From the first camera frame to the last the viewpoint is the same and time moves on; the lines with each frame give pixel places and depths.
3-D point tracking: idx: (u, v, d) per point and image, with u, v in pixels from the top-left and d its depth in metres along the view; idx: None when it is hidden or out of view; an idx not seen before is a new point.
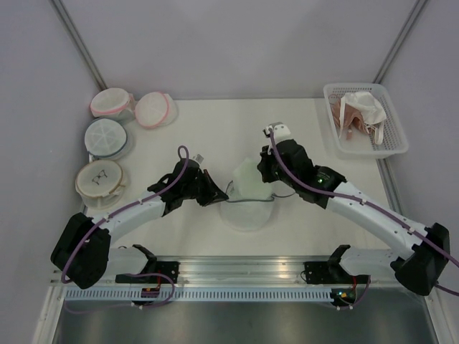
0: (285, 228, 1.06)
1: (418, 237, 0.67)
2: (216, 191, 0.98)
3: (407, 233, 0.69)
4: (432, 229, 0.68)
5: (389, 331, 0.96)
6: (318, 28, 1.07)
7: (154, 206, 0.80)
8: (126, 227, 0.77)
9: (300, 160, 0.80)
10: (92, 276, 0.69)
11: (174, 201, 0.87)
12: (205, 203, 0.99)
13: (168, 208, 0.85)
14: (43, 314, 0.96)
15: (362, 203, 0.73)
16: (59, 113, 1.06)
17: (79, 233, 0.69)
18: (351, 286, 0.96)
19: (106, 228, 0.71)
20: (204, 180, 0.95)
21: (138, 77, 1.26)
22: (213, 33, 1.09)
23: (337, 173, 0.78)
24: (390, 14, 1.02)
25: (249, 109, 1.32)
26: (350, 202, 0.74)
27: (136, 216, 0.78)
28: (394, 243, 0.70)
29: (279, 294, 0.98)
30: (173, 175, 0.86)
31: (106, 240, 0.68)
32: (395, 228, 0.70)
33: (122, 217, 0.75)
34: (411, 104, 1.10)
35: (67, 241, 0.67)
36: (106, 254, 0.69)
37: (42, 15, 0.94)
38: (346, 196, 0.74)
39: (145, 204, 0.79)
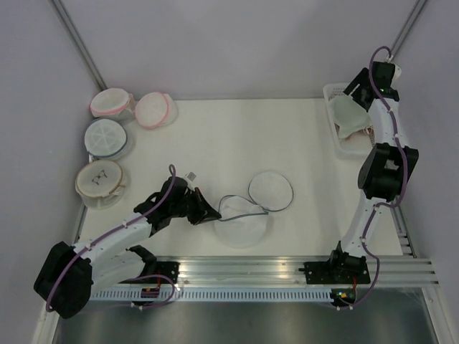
0: (286, 228, 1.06)
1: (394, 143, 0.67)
2: (206, 209, 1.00)
3: (391, 137, 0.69)
4: (408, 149, 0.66)
5: (389, 331, 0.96)
6: (318, 29, 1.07)
7: (139, 230, 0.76)
8: (110, 254, 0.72)
9: (381, 69, 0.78)
10: (77, 304, 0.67)
11: (161, 221, 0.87)
12: (196, 221, 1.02)
13: (155, 227, 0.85)
14: (43, 314, 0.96)
15: (387, 110, 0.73)
16: (59, 113, 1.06)
17: (64, 259, 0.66)
18: (351, 286, 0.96)
19: (87, 259, 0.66)
20: (195, 199, 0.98)
21: (138, 78, 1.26)
22: (213, 34, 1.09)
23: (396, 94, 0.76)
24: (389, 16, 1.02)
25: (250, 109, 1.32)
26: (381, 107, 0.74)
27: (122, 241, 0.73)
28: (379, 141, 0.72)
29: (280, 294, 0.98)
30: (161, 193, 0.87)
31: (87, 271, 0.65)
32: (388, 130, 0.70)
33: (105, 244, 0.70)
34: (411, 104, 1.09)
35: (50, 269, 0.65)
36: (89, 282, 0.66)
37: (43, 16, 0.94)
38: (382, 100, 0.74)
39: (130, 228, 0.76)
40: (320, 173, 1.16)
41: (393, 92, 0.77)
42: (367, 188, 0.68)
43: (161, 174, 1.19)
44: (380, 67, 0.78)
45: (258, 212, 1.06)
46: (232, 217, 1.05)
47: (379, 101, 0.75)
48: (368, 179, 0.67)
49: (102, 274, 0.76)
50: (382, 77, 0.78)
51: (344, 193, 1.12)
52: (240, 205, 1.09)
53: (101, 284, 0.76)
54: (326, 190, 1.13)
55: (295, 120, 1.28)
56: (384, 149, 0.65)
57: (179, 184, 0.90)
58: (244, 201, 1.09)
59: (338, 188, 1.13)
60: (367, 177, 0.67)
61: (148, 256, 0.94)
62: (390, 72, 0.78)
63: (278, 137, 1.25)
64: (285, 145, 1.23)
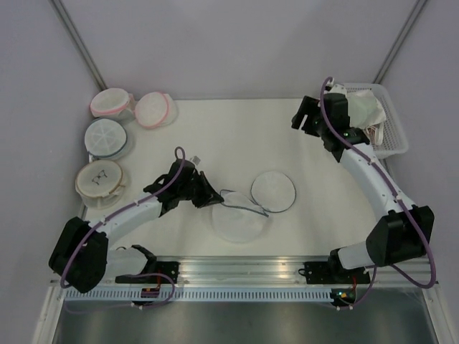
0: (286, 228, 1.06)
1: (399, 207, 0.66)
2: (211, 193, 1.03)
3: (392, 201, 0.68)
4: (416, 206, 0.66)
5: (389, 331, 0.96)
6: (318, 29, 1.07)
7: (150, 208, 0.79)
8: (122, 229, 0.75)
9: (339, 107, 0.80)
10: (92, 281, 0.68)
11: (171, 202, 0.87)
12: (201, 203, 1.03)
13: (164, 208, 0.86)
14: (43, 314, 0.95)
15: (368, 163, 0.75)
16: (59, 113, 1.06)
17: (78, 236, 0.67)
18: (351, 286, 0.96)
19: (104, 231, 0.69)
20: (201, 182, 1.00)
21: (138, 78, 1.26)
22: (212, 34, 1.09)
23: (363, 136, 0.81)
24: (389, 16, 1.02)
25: (250, 109, 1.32)
26: (359, 159, 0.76)
27: (134, 218, 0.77)
28: (379, 205, 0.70)
29: (279, 294, 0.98)
30: (169, 176, 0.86)
31: (104, 244, 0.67)
32: (384, 191, 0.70)
33: (119, 220, 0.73)
34: (410, 104, 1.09)
35: (65, 245, 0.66)
36: (105, 256, 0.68)
37: (42, 16, 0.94)
38: (358, 153, 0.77)
39: (142, 206, 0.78)
40: (320, 173, 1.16)
41: (358, 132, 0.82)
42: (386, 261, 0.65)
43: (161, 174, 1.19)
44: (336, 108, 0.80)
45: (257, 211, 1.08)
46: (235, 206, 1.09)
47: (353, 152, 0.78)
48: (386, 255, 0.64)
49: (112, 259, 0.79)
50: (340, 116, 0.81)
51: (343, 193, 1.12)
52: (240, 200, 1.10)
53: (107, 271, 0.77)
54: (326, 190, 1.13)
55: None
56: (396, 220, 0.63)
57: (187, 167, 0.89)
58: (244, 198, 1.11)
59: (338, 188, 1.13)
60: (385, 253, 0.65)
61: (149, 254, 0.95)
62: (344, 107, 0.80)
63: (277, 137, 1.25)
64: (285, 145, 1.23)
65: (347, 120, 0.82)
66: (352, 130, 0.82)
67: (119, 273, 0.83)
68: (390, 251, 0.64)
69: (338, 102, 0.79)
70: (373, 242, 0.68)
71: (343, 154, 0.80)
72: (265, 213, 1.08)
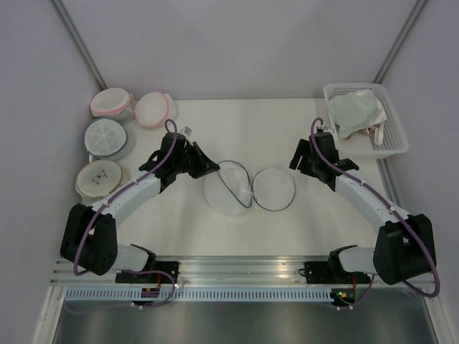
0: (286, 228, 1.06)
1: (396, 218, 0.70)
2: (206, 163, 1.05)
3: (387, 212, 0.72)
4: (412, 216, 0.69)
5: (389, 331, 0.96)
6: (318, 29, 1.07)
7: (149, 184, 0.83)
8: (125, 209, 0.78)
9: (327, 142, 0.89)
10: (107, 261, 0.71)
11: (168, 175, 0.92)
12: (196, 174, 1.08)
13: (163, 184, 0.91)
14: (43, 314, 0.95)
15: (360, 184, 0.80)
16: (59, 113, 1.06)
17: (84, 221, 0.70)
18: (351, 286, 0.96)
19: (109, 213, 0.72)
20: (194, 154, 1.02)
21: (138, 77, 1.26)
22: (212, 34, 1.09)
23: (350, 161, 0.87)
24: (389, 16, 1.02)
25: (250, 109, 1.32)
26: (351, 182, 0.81)
27: (135, 196, 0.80)
28: (376, 220, 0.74)
29: (279, 294, 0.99)
30: (163, 152, 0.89)
31: (110, 223, 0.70)
32: (378, 206, 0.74)
33: (122, 200, 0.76)
34: (410, 104, 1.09)
35: (74, 233, 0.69)
36: (113, 237, 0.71)
37: (42, 16, 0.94)
38: (349, 176, 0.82)
39: (141, 184, 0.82)
40: None
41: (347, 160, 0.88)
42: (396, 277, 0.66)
43: None
44: (323, 142, 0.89)
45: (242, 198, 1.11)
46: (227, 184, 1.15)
47: (344, 177, 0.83)
48: (394, 269, 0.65)
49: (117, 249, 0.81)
50: (328, 150, 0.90)
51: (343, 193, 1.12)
52: (234, 183, 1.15)
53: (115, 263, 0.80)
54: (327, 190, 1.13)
55: (295, 119, 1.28)
56: (396, 230, 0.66)
57: (178, 140, 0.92)
58: (239, 182, 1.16)
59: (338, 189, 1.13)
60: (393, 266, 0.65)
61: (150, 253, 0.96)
62: (332, 142, 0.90)
63: (277, 137, 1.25)
64: (285, 145, 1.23)
65: (336, 153, 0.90)
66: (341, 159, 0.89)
67: (123, 268, 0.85)
68: (396, 264, 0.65)
69: (325, 138, 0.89)
70: (379, 258, 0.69)
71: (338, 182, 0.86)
72: (246, 203, 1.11)
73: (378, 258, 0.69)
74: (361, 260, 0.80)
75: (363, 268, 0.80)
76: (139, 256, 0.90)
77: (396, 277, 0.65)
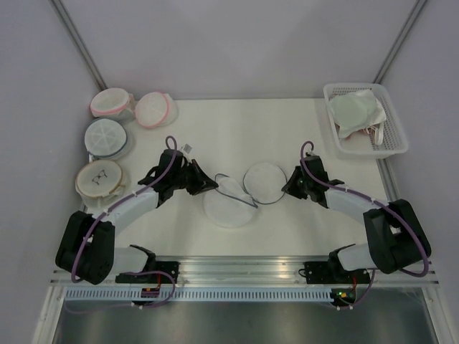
0: (285, 228, 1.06)
1: (378, 205, 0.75)
2: (204, 180, 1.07)
3: (369, 203, 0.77)
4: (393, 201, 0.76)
5: (389, 330, 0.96)
6: (318, 28, 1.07)
7: (148, 198, 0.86)
8: (123, 218, 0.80)
9: (315, 164, 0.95)
10: (103, 271, 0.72)
11: (166, 192, 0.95)
12: (193, 191, 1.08)
13: (161, 198, 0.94)
14: (43, 314, 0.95)
15: (344, 190, 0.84)
16: (59, 113, 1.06)
17: (82, 230, 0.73)
18: (351, 286, 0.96)
19: (108, 221, 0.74)
20: (193, 170, 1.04)
21: (138, 77, 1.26)
22: (212, 34, 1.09)
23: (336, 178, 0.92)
24: (389, 16, 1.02)
25: (249, 109, 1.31)
26: (337, 192, 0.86)
27: (134, 208, 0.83)
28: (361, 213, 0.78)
29: (279, 294, 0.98)
30: (161, 168, 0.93)
31: (108, 231, 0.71)
32: (360, 201, 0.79)
33: (121, 210, 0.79)
34: (410, 104, 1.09)
35: (72, 241, 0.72)
36: (110, 247, 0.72)
37: (42, 16, 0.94)
38: (335, 188, 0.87)
39: (140, 196, 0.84)
40: None
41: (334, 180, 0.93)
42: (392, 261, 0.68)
43: None
44: (312, 164, 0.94)
45: (247, 201, 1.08)
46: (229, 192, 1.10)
47: (332, 190, 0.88)
48: (388, 253, 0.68)
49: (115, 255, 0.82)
50: (318, 172, 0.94)
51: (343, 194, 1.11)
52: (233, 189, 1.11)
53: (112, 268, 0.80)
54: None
55: (295, 120, 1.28)
56: (378, 214, 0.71)
57: (177, 157, 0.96)
58: (239, 187, 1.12)
59: None
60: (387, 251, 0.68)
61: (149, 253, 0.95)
62: (320, 165, 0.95)
63: (277, 137, 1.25)
64: (285, 145, 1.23)
65: (325, 173, 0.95)
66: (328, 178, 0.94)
67: (122, 270, 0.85)
68: (389, 248, 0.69)
69: (313, 159, 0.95)
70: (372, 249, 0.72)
71: (328, 198, 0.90)
72: (254, 204, 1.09)
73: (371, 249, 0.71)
74: (363, 259, 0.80)
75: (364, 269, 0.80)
76: (138, 256, 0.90)
77: (393, 263, 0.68)
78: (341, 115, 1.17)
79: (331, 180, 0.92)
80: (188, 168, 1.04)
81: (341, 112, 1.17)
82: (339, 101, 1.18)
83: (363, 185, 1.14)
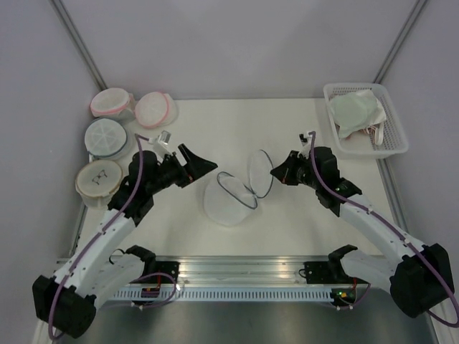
0: (285, 228, 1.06)
1: (412, 250, 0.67)
2: (190, 175, 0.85)
3: (402, 245, 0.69)
4: (428, 246, 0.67)
5: (389, 330, 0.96)
6: (318, 28, 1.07)
7: (118, 231, 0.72)
8: (97, 266, 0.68)
9: (328, 168, 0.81)
10: (86, 322, 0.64)
11: (143, 206, 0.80)
12: (186, 184, 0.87)
13: (138, 214, 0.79)
14: None
15: (366, 212, 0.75)
16: (59, 112, 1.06)
17: (49, 295, 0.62)
18: (351, 286, 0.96)
19: (72, 286, 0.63)
20: (173, 166, 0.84)
21: (138, 77, 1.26)
22: (212, 34, 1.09)
23: (353, 185, 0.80)
24: (389, 16, 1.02)
25: (249, 108, 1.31)
26: (358, 210, 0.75)
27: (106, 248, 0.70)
28: (389, 251, 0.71)
29: (279, 294, 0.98)
30: (132, 178, 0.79)
31: (74, 299, 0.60)
32: (391, 238, 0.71)
33: (87, 263, 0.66)
34: (411, 104, 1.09)
35: (41, 307, 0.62)
36: (85, 305, 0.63)
37: (42, 16, 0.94)
38: (356, 204, 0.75)
39: (110, 231, 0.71)
40: None
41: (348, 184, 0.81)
42: (416, 310, 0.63)
43: None
44: (325, 166, 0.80)
45: (245, 202, 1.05)
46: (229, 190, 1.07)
47: (348, 204, 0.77)
48: (415, 304, 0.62)
49: (102, 284, 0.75)
50: (330, 174, 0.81)
51: None
52: (234, 188, 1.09)
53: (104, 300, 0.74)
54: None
55: (295, 119, 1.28)
56: (414, 266, 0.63)
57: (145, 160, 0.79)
58: (239, 185, 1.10)
59: None
60: (414, 302, 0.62)
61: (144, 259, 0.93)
62: (335, 165, 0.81)
63: (277, 136, 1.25)
64: (285, 145, 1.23)
65: (337, 174, 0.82)
66: (342, 182, 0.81)
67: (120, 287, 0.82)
68: (417, 301, 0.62)
69: (328, 161, 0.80)
70: (396, 292, 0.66)
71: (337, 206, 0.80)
72: (253, 205, 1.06)
73: (396, 292, 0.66)
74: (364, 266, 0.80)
75: (365, 273, 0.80)
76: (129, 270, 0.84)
77: (416, 311, 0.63)
78: (342, 115, 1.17)
79: (346, 188, 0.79)
80: (168, 165, 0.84)
81: (341, 113, 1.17)
82: (340, 100, 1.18)
83: (363, 185, 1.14)
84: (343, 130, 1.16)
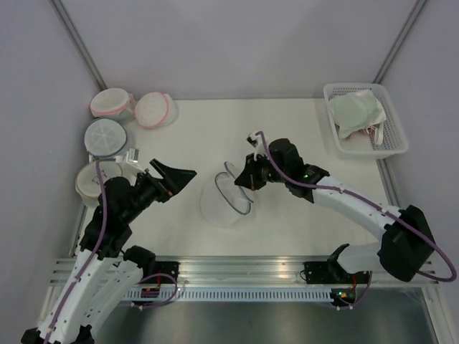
0: (284, 228, 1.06)
1: (391, 217, 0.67)
2: (168, 188, 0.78)
3: (381, 214, 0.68)
4: (405, 210, 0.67)
5: (389, 330, 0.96)
6: (318, 28, 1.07)
7: (95, 274, 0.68)
8: (79, 313, 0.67)
9: (290, 157, 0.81)
10: None
11: (120, 237, 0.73)
12: (167, 199, 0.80)
13: (115, 248, 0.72)
14: (43, 314, 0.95)
15: (341, 191, 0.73)
16: (59, 112, 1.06)
17: None
18: (351, 286, 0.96)
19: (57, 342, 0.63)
20: (148, 183, 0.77)
21: (138, 77, 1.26)
22: (213, 34, 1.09)
23: (320, 169, 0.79)
24: (389, 16, 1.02)
25: (249, 109, 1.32)
26: (330, 191, 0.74)
27: (84, 294, 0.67)
28: (371, 226, 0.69)
29: (279, 294, 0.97)
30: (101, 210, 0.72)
31: None
32: (368, 211, 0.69)
33: (68, 314, 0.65)
34: (411, 104, 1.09)
35: None
36: None
37: (43, 16, 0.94)
38: (325, 187, 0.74)
39: (84, 276, 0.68)
40: None
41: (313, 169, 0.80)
42: (409, 274, 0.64)
43: None
44: (285, 155, 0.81)
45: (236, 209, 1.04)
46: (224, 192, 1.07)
47: (319, 189, 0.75)
48: (407, 271, 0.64)
49: (97, 309, 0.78)
50: (292, 162, 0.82)
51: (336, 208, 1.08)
52: (229, 191, 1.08)
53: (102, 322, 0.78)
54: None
55: (295, 119, 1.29)
56: (396, 234, 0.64)
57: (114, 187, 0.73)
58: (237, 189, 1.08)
59: None
60: (405, 269, 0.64)
61: (140, 262, 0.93)
62: (295, 153, 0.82)
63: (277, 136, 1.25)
64: None
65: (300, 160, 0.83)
66: (308, 168, 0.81)
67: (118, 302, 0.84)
68: (409, 267, 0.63)
69: (288, 152, 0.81)
70: (389, 264, 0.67)
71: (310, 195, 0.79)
72: (244, 211, 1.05)
73: (388, 266, 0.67)
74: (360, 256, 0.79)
75: (363, 262, 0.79)
76: (116, 289, 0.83)
77: (410, 275, 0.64)
78: (343, 114, 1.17)
79: (313, 173, 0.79)
80: (141, 183, 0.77)
81: (341, 113, 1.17)
82: (340, 100, 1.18)
83: (363, 185, 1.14)
84: (343, 129, 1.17)
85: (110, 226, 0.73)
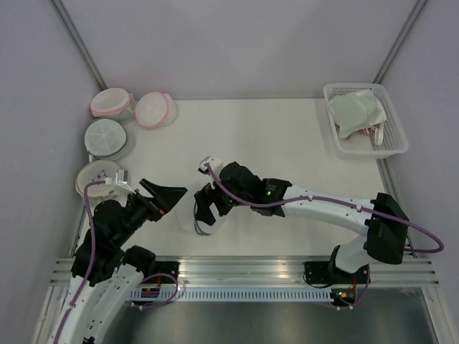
0: (282, 227, 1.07)
1: (368, 211, 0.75)
2: (159, 206, 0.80)
3: (357, 211, 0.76)
4: (376, 201, 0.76)
5: (389, 330, 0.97)
6: (318, 28, 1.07)
7: (88, 299, 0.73)
8: (79, 333, 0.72)
9: (244, 179, 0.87)
10: None
11: (112, 259, 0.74)
12: (161, 217, 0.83)
13: (105, 271, 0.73)
14: (43, 314, 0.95)
15: (310, 200, 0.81)
16: (59, 112, 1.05)
17: None
18: (351, 286, 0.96)
19: None
20: (140, 203, 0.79)
21: (138, 77, 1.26)
22: (212, 34, 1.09)
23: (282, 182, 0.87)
24: (389, 16, 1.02)
25: (249, 108, 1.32)
26: (300, 202, 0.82)
27: (82, 314, 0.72)
28: (353, 224, 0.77)
29: (279, 294, 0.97)
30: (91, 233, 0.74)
31: None
32: (346, 210, 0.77)
33: (67, 336, 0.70)
34: (411, 103, 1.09)
35: None
36: None
37: (43, 16, 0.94)
38: (292, 200, 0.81)
39: (79, 301, 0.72)
40: (320, 171, 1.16)
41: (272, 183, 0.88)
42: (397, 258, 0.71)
43: (161, 173, 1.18)
44: (242, 178, 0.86)
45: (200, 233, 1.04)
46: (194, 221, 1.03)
47: (288, 204, 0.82)
48: (395, 254, 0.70)
49: (100, 320, 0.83)
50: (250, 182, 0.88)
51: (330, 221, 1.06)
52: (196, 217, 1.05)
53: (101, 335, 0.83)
54: (323, 184, 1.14)
55: (295, 118, 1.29)
56: (379, 225, 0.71)
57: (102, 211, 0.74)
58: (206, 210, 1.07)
59: (340, 186, 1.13)
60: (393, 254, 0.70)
61: (140, 263, 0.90)
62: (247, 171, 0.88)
63: (278, 136, 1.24)
64: (285, 145, 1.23)
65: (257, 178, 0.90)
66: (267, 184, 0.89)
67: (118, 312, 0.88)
68: (394, 250, 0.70)
69: (242, 175, 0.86)
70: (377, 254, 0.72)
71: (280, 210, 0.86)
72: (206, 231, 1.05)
73: (377, 256, 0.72)
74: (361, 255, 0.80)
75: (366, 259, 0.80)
76: (114, 302, 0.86)
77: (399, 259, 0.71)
78: (343, 113, 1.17)
79: (275, 190, 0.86)
80: (133, 204, 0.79)
81: (341, 113, 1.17)
82: (340, 100, 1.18)
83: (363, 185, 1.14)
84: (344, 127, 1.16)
85: (101, 249, 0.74)
